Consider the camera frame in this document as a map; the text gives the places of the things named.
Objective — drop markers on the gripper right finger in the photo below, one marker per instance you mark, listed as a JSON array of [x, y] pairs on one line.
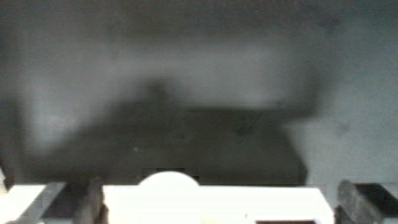
[[368, 204]]

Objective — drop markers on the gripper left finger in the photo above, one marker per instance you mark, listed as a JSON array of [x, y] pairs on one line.
[[68, 204]]

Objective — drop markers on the white front drawer tray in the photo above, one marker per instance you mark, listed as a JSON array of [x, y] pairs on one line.
[[169, 200]]

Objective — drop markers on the white drawer cabinet box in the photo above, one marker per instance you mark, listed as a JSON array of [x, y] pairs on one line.
[[233, 88]]

